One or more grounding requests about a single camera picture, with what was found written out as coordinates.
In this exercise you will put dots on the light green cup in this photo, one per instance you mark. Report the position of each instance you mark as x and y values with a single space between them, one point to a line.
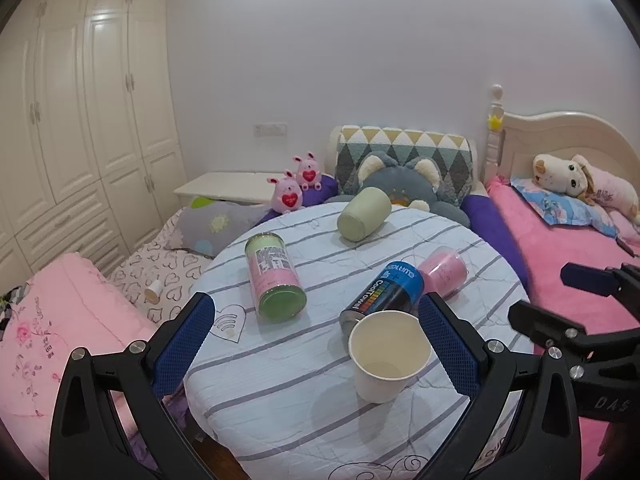
364 215

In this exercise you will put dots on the grey cat cushion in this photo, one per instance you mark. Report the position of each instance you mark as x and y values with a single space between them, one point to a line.
400 185

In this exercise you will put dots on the white paper cup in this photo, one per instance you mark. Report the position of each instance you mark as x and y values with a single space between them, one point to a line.
387 355

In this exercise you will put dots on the blue black can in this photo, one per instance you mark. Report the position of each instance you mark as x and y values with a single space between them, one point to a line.
387 295

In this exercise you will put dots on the pink green canister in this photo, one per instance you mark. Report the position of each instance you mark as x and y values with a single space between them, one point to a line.
275 280

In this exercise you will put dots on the white wardrobe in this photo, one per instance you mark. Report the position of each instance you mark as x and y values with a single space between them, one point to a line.
70 110

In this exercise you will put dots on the pink floral quilt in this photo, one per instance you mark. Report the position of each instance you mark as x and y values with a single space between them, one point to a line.
55 310

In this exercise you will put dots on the white wall switch panel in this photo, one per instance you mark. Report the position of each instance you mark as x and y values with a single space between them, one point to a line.
270 130

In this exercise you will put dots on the cream pink plush toy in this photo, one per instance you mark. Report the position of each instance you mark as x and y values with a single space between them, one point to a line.
560 172

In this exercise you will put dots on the small pink bunny plush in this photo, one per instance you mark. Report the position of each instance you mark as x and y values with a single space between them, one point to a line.
307 174

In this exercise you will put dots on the blue cartoon pillow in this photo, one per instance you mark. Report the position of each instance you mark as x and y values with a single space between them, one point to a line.
560 205

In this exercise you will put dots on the triangle patterned cushion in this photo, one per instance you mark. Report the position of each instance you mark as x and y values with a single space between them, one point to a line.
400 147

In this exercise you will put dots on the white side table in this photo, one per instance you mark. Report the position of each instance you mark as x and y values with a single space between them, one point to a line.
225 185

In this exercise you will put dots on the pink bed sheet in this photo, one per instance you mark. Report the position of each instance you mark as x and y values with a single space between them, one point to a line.
555 270

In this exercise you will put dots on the white wooden bed headboard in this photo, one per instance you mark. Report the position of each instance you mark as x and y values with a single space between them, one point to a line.
550 135

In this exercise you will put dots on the yellow crown sticker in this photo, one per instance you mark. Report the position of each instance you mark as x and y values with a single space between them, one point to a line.
494 122

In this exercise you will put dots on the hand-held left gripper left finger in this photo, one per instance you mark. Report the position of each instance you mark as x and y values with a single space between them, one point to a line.
184 342

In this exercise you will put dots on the small white bottle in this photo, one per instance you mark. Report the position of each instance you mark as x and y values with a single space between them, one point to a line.
153 292

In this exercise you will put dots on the grey flower pillow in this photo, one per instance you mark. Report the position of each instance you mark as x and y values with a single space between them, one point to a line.
220 222

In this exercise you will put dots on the dark striped cloth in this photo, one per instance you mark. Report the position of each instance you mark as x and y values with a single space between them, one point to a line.
10 302

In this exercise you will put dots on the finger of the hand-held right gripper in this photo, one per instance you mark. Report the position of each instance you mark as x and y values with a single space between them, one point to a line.
542 322
585 280

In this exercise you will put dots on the pink translucent cup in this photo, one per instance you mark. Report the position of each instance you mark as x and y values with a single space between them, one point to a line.
445 270

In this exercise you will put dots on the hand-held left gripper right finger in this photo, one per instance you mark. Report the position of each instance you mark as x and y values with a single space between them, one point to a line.
450 352

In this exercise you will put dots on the large pink bunny plush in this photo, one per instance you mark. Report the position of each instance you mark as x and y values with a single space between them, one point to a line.
287 197

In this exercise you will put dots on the heart printed sheet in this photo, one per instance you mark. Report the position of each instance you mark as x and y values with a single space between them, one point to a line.
150 270

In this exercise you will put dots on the striped white tablecloth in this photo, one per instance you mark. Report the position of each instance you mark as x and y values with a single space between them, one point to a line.
290 390

